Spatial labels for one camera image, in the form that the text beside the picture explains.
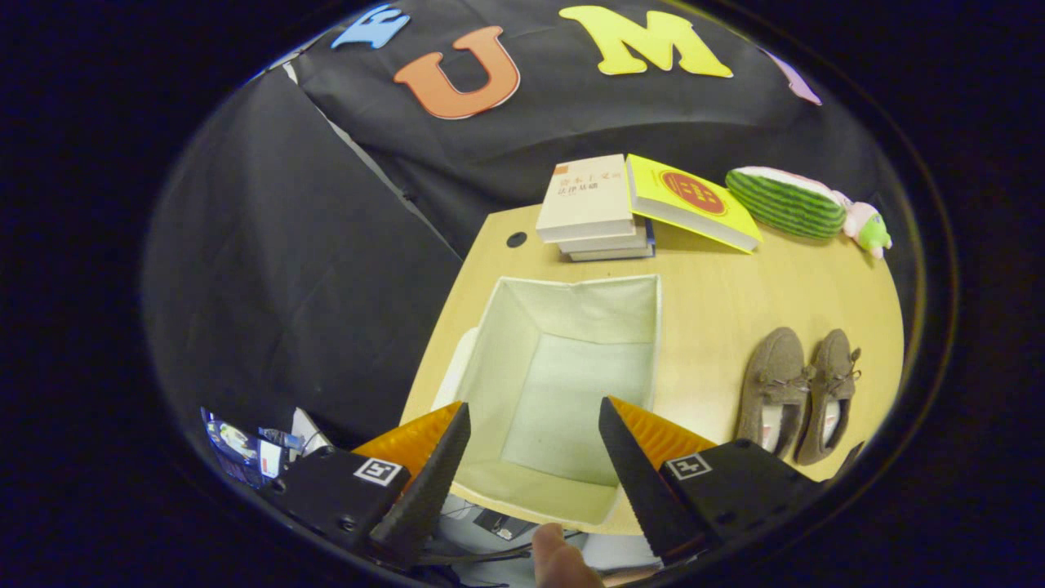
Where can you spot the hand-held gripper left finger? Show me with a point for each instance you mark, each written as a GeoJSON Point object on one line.
{"type": "Point", "coordinates": [429, 490]}

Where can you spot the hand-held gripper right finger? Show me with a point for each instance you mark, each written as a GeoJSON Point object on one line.
{"type": "Point", "coordinates": [641, 490]}

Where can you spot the pale fabric storage box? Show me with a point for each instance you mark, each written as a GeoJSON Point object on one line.
{"type": "Point", "coordinates": [571, 384]}

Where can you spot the brown shoe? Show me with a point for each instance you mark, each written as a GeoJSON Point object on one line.
{"type": "Point", "coordinates": [771, 384]}
{"type": "Point", "coordinates": [831, 384]}

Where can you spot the white paper sheet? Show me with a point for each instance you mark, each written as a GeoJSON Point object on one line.
{"type": "Point", "coordinates": [309, 429]}

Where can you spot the blue printed bag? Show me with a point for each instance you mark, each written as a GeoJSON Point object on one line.
{"type": "Point", "coordinates": [237, 449]}

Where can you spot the blue book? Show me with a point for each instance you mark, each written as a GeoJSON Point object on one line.
{"type": "Point", "coordinates": [620, 255]}

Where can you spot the white book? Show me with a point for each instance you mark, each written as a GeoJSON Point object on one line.
{"type": "Point", "coordinates": [608, 242]}

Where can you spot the yellow book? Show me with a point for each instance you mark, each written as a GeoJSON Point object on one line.
{"type": "Point", "coordinates": [694, 204]}

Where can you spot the beige book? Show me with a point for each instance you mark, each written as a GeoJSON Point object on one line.
{"type": "Point", "coordinates": [586, 196]}

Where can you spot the watermelon slice plush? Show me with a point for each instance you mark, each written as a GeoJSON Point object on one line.
{"type": "Point", "coordinates": [784, 204]}

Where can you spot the pink and green plush toy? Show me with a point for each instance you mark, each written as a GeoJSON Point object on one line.
{"type": "Point", "coordinates": [869, 229]}

